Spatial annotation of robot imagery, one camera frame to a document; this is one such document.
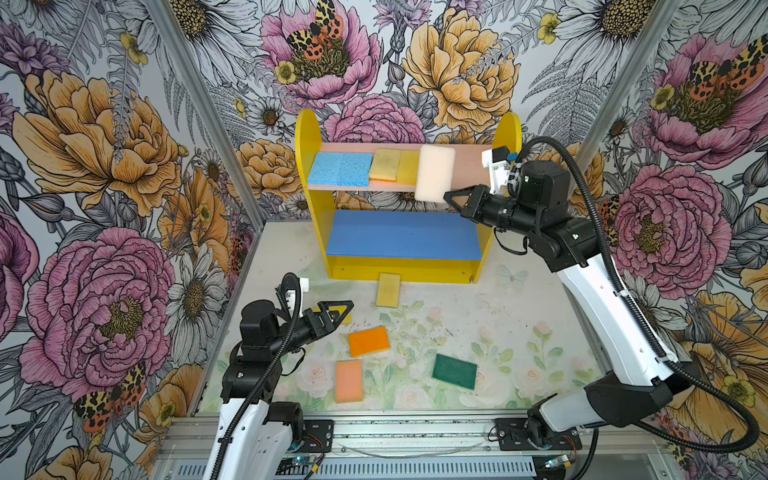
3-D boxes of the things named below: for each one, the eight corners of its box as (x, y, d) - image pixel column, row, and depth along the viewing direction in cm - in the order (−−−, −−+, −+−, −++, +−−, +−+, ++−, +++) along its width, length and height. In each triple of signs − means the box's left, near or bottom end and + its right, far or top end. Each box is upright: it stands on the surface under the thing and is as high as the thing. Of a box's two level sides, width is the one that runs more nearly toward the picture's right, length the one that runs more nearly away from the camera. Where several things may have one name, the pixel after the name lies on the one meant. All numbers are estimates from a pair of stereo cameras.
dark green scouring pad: (431, 376, 86) (431, 374, 84) (435, 355, 90) (436, 353, 88) (473, 389, 84) (474, 387, 82) (476, 367, 87) (477, 365, 86)
